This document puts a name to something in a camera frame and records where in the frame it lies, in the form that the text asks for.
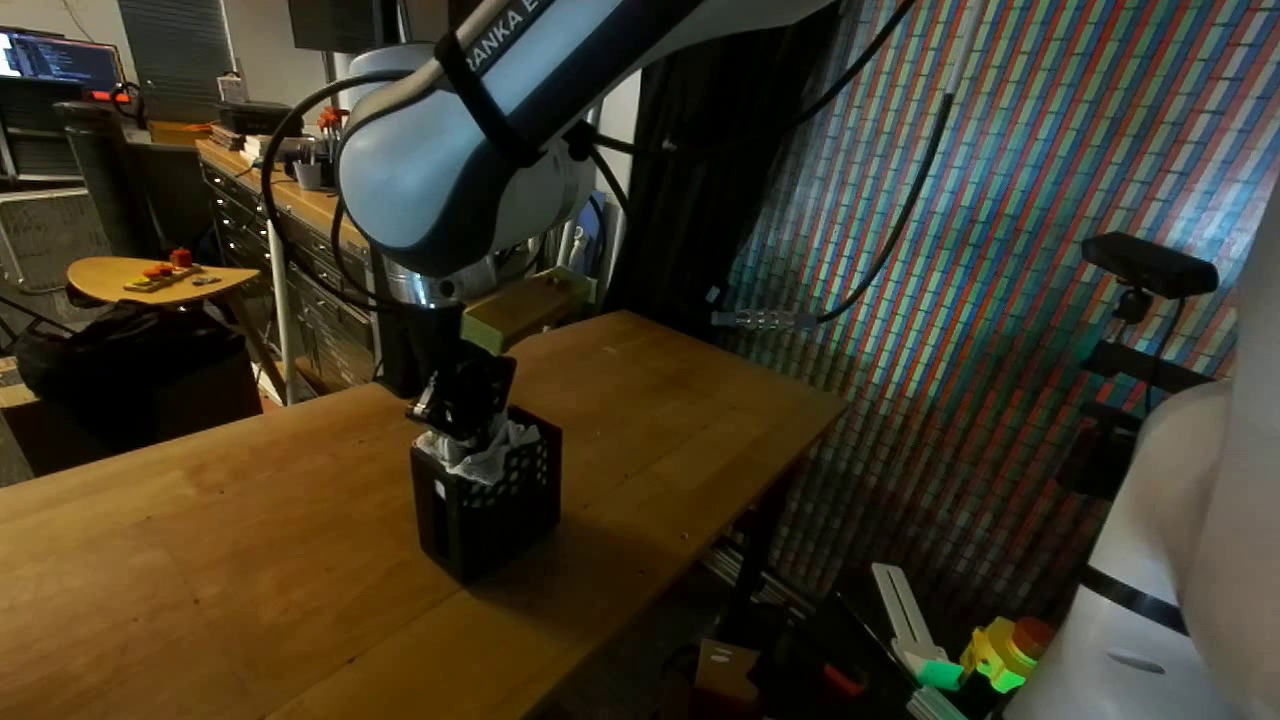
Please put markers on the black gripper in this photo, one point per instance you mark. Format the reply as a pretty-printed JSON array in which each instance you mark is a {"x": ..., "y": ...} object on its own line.
[{"x": 465, "y": 393}]

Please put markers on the white metal leg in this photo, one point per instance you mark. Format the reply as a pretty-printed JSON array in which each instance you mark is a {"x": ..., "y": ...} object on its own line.
[{"x": 277, "y": 322}]

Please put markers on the pot with red flowers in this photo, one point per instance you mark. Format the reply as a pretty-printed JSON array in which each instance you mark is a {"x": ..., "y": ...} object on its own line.
[{"x": 320, "y": 147}]

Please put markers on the green and yellow blocks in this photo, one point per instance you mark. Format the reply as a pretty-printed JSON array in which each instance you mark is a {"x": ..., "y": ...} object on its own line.
[{"x": 993, "y": 659}]

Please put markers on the black perforated plastic box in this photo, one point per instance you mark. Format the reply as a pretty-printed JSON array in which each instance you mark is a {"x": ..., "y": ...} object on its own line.
[{"x": 486, "y": 512}]

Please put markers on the striped backdrop panel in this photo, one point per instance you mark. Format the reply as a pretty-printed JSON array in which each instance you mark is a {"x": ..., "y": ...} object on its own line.
[{"x": 1015, "y": 402}]

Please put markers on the black camera stand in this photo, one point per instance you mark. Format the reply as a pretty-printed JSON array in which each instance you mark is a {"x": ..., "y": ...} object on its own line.
[{"x": 1134, "y": 367}]

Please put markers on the dark wall monitor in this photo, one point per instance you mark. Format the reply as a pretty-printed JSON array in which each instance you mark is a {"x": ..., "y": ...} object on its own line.
[{"x": 329, "y": 26}]

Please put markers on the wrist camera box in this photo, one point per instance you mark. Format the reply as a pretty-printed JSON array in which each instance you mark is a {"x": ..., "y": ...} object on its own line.
[{"x": 525, "y": 313}]

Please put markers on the wooden workbench with drawers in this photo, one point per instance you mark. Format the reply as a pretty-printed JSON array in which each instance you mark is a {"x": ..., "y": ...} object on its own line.
[{"x": 300, "y": 227}]

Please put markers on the black chair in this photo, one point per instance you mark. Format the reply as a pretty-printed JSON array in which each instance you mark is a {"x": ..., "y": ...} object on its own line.
[{"x": 134, "y": 375}]

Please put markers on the red hand tool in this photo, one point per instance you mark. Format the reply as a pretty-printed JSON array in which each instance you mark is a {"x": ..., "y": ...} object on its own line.
[{"x": 165, "y": 271}]

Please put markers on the small red object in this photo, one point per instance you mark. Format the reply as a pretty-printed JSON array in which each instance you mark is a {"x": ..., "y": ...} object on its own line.
[{"x": 842, "y": 680}]

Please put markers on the white flat ruler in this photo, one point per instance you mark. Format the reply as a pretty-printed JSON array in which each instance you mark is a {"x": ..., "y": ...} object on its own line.
[{"x": 907, "y": 604}]

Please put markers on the black camera on stand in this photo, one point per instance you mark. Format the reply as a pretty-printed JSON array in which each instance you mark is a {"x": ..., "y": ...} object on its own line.
[{"x": 1146, "y": 265}]

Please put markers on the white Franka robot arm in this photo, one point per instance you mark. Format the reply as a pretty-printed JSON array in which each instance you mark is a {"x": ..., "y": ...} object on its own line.
[{"x": 443, "y": 147}]

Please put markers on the lit computer screen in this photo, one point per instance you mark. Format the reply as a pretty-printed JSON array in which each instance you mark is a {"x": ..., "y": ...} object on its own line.
[{"x": 52, "y": 56}]

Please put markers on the black case on workbench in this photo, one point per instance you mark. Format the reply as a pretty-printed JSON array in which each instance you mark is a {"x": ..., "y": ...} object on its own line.
[{"x": 263, "y": 116}]

